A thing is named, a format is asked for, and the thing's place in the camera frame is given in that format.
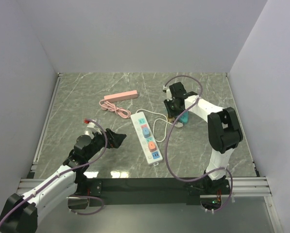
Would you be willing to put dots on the white multicolour power strip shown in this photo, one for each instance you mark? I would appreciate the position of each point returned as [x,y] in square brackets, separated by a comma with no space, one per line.
[139,121]

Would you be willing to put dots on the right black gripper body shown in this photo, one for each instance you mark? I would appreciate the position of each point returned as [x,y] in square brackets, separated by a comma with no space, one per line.
[172,109]

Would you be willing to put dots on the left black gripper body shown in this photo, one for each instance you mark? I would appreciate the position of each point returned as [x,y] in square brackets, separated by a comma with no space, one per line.
[99,141]

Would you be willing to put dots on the teal triangular socket adapter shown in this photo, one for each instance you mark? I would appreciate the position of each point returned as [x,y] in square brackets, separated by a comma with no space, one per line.
[184,118]

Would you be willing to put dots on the black base bar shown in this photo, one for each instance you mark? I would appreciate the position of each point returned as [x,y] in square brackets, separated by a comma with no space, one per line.
[122,191]

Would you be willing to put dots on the blue charger plug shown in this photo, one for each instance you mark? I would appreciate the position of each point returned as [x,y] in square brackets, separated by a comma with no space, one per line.
[146,132]

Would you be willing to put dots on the pink charger plug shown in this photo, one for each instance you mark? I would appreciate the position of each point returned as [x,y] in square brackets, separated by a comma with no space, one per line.
[151,146]

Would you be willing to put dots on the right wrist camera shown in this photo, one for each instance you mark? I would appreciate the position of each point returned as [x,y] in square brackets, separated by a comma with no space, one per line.
[168,93]

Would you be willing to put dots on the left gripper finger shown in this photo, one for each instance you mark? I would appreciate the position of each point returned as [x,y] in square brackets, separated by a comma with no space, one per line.
[116,141]
[111,133]

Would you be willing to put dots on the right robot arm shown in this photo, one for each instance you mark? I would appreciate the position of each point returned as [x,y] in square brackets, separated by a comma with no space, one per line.
[224,131]

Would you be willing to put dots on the pink power strip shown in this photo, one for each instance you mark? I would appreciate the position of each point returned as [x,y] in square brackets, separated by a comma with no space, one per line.
[121,96]

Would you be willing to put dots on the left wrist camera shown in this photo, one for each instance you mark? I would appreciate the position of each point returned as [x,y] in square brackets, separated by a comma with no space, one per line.
[91,126]

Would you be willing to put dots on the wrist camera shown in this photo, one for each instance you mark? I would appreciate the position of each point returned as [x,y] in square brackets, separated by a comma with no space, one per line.
[168,93]
[91,126]

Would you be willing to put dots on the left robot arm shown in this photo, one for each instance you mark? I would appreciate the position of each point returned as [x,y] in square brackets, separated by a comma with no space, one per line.
[23,213]

